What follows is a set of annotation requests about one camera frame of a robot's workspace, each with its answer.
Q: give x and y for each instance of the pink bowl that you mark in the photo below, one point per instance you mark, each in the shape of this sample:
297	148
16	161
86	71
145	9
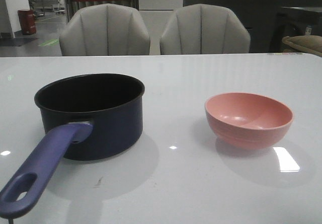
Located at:
248	121

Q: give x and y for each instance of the beige cushion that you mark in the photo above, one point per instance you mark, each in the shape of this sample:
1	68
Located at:
310	44

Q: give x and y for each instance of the red bin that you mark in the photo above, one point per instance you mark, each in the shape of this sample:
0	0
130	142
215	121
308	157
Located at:
27	22

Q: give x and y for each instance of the grey right dining chair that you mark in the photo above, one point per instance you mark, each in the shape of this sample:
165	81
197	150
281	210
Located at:
204	29

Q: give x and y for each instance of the blue saucepan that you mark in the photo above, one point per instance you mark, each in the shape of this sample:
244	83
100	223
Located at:
85	118

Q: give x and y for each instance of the grey left dining chair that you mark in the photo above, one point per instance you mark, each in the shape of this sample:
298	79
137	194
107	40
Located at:
105	30

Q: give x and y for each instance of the grey dining chair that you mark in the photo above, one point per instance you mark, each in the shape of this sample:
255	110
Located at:
105	30
204	29

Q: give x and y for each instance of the white drawer cabinet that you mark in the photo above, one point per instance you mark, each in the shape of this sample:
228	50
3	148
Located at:
155	14

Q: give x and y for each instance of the dark grey sideboard counter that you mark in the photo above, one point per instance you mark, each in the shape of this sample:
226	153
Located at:
260	18

